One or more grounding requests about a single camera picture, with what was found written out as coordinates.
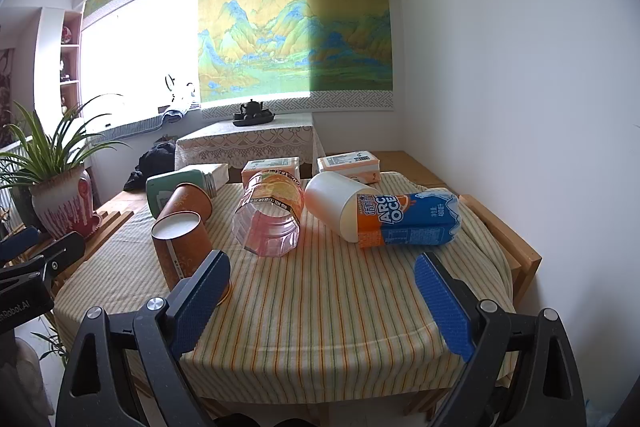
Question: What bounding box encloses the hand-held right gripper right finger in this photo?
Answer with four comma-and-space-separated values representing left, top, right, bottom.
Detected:
414, 252, 587, 427

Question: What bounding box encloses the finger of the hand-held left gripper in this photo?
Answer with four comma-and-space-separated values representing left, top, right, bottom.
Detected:
0, 231, 87, 295
0, 226, 42, 264

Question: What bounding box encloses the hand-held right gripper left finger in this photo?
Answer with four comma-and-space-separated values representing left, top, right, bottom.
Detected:
55, 251, 233, 427

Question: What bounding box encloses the orange paper cup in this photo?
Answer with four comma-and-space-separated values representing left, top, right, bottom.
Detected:
151, 210, 232, 308
159, 183, 215, 224

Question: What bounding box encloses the pink transparent plastic cup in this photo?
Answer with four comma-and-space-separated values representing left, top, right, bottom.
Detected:
231, 170, 306, 259

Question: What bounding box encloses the green cup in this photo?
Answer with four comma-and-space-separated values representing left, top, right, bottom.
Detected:
146, 168, 219, 218

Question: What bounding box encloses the white cup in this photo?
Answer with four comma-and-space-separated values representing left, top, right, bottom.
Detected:
304, 171, 381, 242

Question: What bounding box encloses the potted plant in red-white pot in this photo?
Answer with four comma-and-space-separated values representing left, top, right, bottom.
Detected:
0, 94, 132, 242

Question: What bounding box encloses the wooden table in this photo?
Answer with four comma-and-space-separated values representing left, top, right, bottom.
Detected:
55, 150, 542, 427

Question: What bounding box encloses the blue and orange packet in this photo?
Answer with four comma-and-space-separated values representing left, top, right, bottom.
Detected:
356, 188, 460, 252

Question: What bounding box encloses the striped tablecloth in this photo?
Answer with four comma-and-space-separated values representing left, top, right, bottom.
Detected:
52, 170, 521, 395

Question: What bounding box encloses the white tissue pack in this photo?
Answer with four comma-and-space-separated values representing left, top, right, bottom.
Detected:
177, 163, 230, 188

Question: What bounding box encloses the black bag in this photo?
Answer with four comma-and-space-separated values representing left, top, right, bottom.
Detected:
123, 142, 177, 194

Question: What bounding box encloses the patterned windowsill cover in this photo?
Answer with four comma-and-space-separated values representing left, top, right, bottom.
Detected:
82, 114, 166, 144

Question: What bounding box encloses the orange tissue pack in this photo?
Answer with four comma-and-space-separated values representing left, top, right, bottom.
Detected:
241, 157, 301, 188
317, 151, 381, 185

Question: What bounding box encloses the side table with lace cloth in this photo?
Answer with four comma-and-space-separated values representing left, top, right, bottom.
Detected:
175, 112, 326, 174

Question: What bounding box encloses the blue cloth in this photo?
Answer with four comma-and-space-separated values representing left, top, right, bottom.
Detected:
159, 99, 201, 124

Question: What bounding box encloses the dark tea tray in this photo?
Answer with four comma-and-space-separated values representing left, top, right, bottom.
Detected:
233, 109, 277, 128

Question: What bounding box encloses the white windowsill ornament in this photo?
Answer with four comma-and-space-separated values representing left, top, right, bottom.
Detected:
164, 74, 197, 106

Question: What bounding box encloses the dark teapot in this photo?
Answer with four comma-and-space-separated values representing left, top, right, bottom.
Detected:
239, 99, 266, 120

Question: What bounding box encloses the landscape painting roller blind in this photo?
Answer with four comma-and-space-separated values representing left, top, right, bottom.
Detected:
197, 0, 396, 114

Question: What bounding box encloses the dark wall picture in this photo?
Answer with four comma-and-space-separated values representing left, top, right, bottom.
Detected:
0, 48, 13, 142

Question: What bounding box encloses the white wall shelf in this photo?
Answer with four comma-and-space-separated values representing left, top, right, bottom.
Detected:
35, 7, 83, 142

